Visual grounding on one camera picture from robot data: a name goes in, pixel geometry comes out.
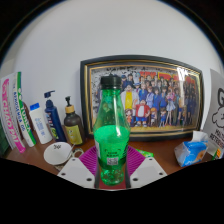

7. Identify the metal spoon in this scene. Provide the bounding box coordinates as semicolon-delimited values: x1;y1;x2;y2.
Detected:
64;143;76;161

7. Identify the white lotion bottle blue cap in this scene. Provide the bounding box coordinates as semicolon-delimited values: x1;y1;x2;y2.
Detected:
28;102;54;145

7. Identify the flat round red coaster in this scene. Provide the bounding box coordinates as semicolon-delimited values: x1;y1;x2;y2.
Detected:
96;166;132;191

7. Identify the dark blue pump bottle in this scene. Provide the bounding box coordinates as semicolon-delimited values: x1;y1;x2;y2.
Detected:
43;89;68;143

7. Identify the camouflage mug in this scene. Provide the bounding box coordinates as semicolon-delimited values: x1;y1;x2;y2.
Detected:
43;141;84;167

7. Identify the brown pump bottle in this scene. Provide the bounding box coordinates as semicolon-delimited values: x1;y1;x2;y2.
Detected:
63;96;86;146

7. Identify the small snack box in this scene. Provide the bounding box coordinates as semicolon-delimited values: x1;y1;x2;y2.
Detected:
211;148;224;160

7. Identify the green plastic drink bottle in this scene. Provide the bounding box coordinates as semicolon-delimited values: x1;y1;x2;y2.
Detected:
92;75;132;187

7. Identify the framed group picture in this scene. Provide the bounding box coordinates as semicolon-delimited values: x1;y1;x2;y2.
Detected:
79;54;204;141

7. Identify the pink long printed box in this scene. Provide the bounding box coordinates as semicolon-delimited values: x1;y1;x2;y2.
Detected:
0;75;27;154

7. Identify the green and white long box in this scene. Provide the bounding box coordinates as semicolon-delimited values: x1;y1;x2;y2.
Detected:
11;71;38;148

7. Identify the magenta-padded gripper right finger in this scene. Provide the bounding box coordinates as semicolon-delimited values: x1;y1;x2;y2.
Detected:
124;145;168;190

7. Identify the blue tissue pack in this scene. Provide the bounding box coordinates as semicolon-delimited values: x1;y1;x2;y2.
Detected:
173;130;209;168

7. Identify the white printed paper bag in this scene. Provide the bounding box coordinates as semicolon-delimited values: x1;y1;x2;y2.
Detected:
202;68;224;158

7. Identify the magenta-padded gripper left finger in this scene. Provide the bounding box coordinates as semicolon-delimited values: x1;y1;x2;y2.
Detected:
57;145;101;189

